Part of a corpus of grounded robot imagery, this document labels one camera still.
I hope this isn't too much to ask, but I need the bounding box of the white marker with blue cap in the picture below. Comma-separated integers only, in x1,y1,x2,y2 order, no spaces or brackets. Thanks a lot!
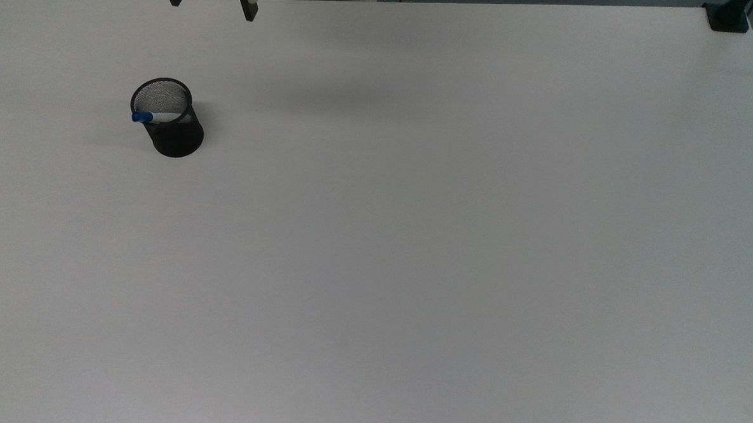
131,111,183,125

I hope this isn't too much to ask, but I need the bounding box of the black mesh pen cup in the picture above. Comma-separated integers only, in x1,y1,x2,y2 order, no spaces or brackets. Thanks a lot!
128,76,207,159

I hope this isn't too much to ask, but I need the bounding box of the black table clamp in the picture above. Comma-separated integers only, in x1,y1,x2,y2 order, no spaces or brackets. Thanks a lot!
703,0,753,34

